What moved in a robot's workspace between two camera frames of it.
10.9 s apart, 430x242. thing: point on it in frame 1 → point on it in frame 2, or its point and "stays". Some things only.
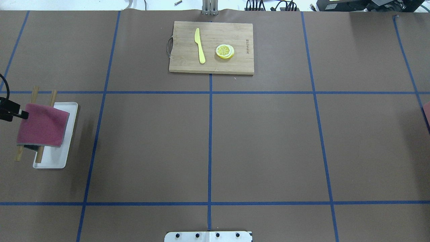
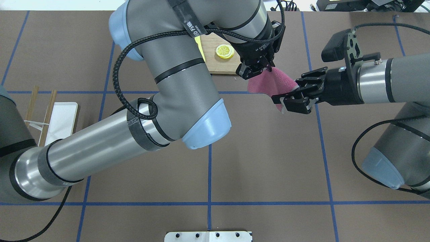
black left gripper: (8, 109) → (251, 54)
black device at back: (399, 6) stays
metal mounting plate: (209, 236) stays
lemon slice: (225, 51) stays
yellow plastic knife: (197, 40) stays
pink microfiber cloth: (46, 126) → (271, 83)
